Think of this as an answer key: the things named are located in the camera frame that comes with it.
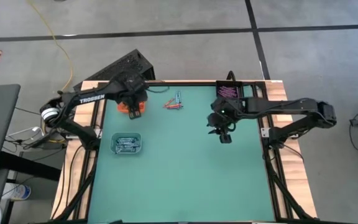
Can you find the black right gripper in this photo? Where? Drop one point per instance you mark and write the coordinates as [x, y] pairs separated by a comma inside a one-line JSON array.
[[228, 126]]

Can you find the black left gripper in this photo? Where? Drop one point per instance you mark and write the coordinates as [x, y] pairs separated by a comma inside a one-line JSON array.
[[132, 93]]

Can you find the purple crayon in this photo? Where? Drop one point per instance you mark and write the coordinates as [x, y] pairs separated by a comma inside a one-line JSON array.
[[227, 90], [176, 107], [228, 94]]

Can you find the blue green crayon teal tip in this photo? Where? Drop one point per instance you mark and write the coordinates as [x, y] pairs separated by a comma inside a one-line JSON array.
[[126, 149], [127, 142]]

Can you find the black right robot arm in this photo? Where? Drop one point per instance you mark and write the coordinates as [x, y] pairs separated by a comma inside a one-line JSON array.
[[278, 105]]

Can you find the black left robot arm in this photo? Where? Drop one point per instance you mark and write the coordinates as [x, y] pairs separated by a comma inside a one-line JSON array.
[[89, 98]]

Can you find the orange plastic basket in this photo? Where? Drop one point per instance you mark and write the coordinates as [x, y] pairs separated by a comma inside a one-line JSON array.
[[121, 108]]

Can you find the teal plastic bin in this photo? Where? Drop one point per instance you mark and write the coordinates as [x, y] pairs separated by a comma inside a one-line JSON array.
[[114, 146]]

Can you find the black plastic mesh basket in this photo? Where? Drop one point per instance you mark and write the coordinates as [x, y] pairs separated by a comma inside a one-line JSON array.
[[219, 83]]

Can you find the black perforated metal box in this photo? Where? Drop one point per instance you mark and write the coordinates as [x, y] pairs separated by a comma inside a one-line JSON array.
[[123, 63]]

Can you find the light wooden table board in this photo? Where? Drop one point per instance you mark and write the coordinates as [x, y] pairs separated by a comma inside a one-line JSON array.
[[277, 90], [82, 115]]

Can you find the black diagonal support strut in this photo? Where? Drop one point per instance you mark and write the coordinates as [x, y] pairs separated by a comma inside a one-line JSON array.
[[287, 196], [73, 199]]

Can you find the black desk leg bar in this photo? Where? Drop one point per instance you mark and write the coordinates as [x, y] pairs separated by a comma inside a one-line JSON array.
[[26, 166]]

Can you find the white blue plastic bottle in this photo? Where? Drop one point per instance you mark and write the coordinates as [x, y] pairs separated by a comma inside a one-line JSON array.
[[15, 191]]

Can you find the black table side rail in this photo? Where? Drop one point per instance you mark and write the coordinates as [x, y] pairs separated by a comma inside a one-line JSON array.
[[102, 121], [255, 91]]

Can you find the silver corner bracket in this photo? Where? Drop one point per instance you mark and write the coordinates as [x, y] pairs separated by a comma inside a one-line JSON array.
[[264, 132]]

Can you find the black table edge rail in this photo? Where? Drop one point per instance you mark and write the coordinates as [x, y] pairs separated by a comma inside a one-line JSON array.
[[182, 84]]

